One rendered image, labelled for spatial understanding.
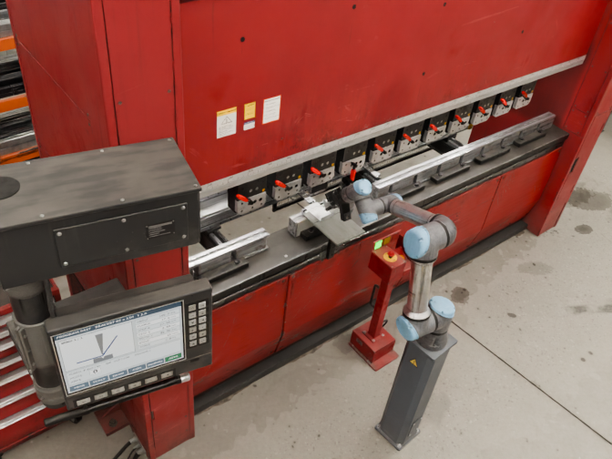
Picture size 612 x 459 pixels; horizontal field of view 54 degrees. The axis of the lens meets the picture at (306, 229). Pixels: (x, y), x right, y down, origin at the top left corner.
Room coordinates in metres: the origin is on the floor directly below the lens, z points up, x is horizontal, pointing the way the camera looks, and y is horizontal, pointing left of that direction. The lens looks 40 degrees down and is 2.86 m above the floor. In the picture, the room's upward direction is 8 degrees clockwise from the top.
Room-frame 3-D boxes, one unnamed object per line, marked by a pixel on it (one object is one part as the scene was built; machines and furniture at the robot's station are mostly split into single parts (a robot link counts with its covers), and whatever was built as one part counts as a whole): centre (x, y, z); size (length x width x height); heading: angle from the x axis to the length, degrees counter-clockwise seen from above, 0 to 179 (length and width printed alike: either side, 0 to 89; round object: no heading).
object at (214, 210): (2.89, -0.12, 0.93); 2.30 x 0.14 x 0.10; 133
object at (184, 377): (1.06, 0.51, 1.20); 0.45 x 0.03 x 0.08; 121
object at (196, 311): (1.12, 0.46, 1.42); 0.45 x 0.12 x 0.36; 121
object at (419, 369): (1.83, -0.63, 0.39); 0.18 x 0.18 x 0.77; 47
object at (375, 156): (2.65, -0.31, 1.26); 0.15 x 0.09 x 0.17; 133
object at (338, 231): (2.29, -0.13, 1.00); 0.26 x 0.18 x 0.01; 43
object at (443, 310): (1.83, -0.62, 0.94); 0.13 x 0.12 x 0.14; 126
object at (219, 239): (2.37, 0.56, 0.81); 0.64 x 0.08 x 0.14; 43
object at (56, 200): (1.17, 0.55, 1.53); 0.51 x 0.25 x 0.85; 121
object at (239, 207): (2.11, 0.28, 1.26); 0.15 x 0.09 x 0.17; 133
